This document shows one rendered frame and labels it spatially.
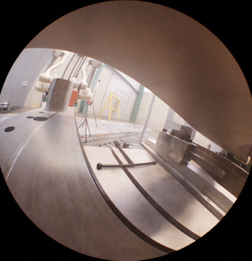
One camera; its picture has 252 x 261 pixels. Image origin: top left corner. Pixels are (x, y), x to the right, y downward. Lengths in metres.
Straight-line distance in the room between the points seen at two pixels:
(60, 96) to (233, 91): 0.40
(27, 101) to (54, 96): 6.86
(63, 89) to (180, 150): 0.88
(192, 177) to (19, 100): 8.01
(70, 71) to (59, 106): 1.53
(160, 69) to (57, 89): 0.25
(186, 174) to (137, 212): 0.60
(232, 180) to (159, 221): 1.29
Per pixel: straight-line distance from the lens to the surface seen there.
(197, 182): 0.86
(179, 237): 0.57
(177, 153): 0.83
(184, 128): 0.96
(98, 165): 0.57
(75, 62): 1.83
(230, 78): 0.18
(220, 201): 0.92
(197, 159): 0.88
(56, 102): 0.24
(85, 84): 1.07
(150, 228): 0.48
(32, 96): 7.00
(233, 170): 1.58
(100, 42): 0.17
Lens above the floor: 0.72
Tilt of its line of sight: 10 degrees down
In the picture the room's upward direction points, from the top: 17 degrees clockwise
